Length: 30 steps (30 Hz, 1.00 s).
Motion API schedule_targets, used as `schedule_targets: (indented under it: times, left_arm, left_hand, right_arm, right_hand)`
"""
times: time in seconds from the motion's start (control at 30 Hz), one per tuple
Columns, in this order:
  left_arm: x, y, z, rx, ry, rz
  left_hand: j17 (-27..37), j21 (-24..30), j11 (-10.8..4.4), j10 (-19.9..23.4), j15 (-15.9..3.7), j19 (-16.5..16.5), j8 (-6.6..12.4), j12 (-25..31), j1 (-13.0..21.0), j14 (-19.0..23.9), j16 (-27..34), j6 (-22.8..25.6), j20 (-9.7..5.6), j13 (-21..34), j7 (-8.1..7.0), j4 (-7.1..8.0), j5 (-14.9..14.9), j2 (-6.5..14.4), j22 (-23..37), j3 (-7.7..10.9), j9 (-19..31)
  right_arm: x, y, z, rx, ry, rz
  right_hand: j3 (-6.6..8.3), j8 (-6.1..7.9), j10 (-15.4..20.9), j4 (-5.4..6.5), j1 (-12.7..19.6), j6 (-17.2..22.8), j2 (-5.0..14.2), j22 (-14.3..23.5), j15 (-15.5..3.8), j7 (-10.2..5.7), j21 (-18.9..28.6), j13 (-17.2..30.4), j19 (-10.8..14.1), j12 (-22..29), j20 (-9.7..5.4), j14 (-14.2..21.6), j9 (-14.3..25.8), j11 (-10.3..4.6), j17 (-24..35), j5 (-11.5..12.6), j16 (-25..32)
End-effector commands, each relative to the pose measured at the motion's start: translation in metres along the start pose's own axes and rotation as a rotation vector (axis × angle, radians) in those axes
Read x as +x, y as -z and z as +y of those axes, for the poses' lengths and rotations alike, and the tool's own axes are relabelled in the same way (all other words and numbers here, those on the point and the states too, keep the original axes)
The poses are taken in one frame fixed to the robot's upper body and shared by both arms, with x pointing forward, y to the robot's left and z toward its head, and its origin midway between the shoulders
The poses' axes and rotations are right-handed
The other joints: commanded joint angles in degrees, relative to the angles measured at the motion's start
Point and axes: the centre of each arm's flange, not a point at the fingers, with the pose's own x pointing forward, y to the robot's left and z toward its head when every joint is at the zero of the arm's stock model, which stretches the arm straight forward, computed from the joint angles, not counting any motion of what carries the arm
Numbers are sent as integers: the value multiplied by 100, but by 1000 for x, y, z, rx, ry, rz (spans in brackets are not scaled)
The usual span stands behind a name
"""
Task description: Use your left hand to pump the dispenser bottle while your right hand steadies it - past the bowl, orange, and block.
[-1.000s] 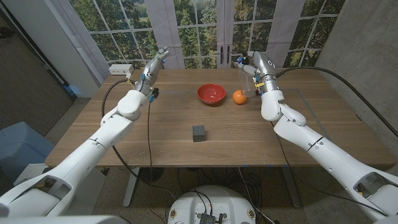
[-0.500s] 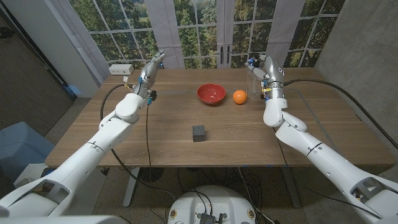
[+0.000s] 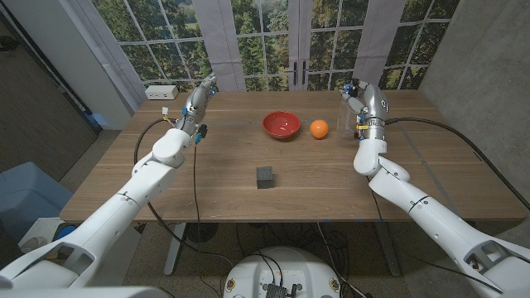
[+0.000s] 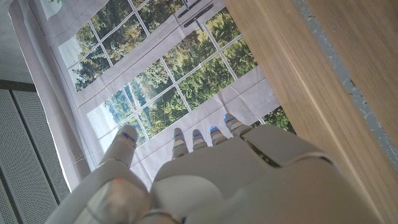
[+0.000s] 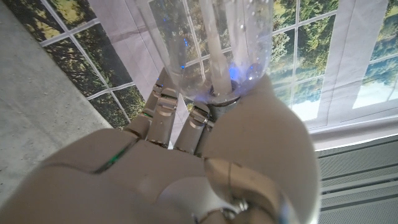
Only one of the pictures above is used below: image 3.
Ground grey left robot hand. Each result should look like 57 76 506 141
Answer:
176 73 219 144

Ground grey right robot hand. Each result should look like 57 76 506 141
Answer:
339 79 390 142

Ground clear pump dispenser bottle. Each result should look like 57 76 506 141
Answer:
336 84 362 140

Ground red bowl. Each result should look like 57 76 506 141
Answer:
261 110 302 141

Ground dark grey block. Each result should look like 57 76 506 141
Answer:
255 166 275 190

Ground white power strip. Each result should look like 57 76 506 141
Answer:
144 84 180 101

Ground orange fruit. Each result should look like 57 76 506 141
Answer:
309 118 330 140

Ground printed window backdrop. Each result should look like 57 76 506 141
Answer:
70 0 460 113

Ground black round fan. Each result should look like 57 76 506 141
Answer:
185 223 219 243

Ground grey table leg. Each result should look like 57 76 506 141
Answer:
374 223 402 277

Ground white table leg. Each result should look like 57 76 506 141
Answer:
163 223 187 276

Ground black foot pedal blue pads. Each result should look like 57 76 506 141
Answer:
53 223 78 241

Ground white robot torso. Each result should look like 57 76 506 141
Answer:
222 247 343 298

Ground blue-grey bin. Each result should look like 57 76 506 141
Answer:
0 161 74 245

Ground black torso electronics module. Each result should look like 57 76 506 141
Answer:
263 282 303 298

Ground white sneaker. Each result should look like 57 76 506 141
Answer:
18 236 49 254

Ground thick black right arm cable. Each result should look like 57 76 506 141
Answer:
384 117 530 210

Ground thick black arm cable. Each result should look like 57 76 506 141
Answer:
384 117 530 210
132 118 235 266

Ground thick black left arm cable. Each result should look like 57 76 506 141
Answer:
132 118 235 266

